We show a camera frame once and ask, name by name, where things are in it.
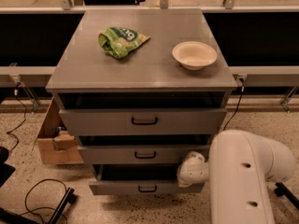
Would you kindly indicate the black stand leg left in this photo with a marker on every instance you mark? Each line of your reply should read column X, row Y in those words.
column 69, row 198

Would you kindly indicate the white paper bowl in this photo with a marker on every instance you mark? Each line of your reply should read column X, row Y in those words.
column 194, row 55

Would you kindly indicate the grey middle drawer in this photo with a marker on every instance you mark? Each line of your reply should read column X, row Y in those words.
column 144, row 154

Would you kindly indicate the grey top drawer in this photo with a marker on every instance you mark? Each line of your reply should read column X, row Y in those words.
column 88, row 122

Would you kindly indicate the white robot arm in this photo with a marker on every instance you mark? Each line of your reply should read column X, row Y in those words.
column 239, row 166

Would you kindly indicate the grey bottom drawer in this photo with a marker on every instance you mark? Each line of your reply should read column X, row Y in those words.
column 125, row 179

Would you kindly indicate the green chip bag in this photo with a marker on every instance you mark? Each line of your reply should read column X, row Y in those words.
column 118, row 42

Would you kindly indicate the grey drawer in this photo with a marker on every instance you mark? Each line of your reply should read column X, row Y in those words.
column 125, row 179
column 144, row 154
column 88, row 122

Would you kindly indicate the black stand leg right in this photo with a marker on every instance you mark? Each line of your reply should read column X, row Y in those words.
column 282, row 190

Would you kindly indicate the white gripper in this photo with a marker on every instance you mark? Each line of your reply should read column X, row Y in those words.
column 188, row 172

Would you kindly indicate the grey drawer cabinet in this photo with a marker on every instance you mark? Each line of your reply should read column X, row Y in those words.
column 148, row 78

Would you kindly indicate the brown cardboard box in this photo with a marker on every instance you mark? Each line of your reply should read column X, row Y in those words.
column 56, row 145

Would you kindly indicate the black stand leg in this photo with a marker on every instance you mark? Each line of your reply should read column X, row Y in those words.
column 69, row 198
column 282, row 190

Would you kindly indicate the black object left edge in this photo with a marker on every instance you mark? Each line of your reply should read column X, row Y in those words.
column 5, row 170

